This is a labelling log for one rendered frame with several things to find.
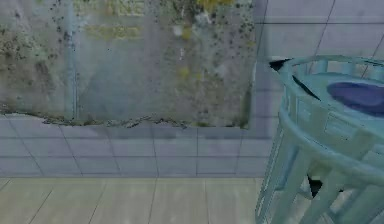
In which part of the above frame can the large grey window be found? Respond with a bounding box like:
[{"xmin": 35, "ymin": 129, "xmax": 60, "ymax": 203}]
[{"xmin": 0, "ymin": 0, "xmax": 257, "ymax": 130}]

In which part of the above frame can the dark blue cloth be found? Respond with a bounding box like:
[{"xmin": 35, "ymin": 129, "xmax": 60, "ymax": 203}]
[{"xmin": 326, "ymin": 81, "xmax": 384, "ymax": 118}]

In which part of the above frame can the pale teal slatted basket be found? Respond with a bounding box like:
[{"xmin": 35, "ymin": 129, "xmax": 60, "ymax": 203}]
[{"xmin": 254, "ymin": 55, "xmax": 384, "ymax": 224}]

